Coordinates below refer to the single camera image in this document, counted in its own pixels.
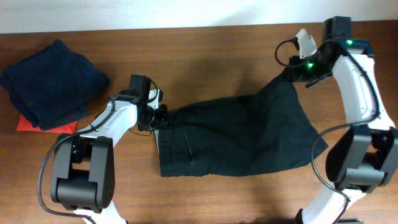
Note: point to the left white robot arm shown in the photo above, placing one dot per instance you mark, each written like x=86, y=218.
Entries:
x=83, y=173

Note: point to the black shorts garment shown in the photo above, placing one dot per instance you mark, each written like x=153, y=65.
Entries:
x=238, y=136

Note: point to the folded navy blue garment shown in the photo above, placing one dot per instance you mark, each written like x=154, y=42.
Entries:
x=52, y=87

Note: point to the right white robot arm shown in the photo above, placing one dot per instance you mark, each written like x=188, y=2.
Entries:
x=365, y=157

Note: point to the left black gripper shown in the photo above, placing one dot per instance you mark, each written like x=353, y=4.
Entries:
x=160, y=117

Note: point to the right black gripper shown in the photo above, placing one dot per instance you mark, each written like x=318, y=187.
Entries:
x=298, y=73

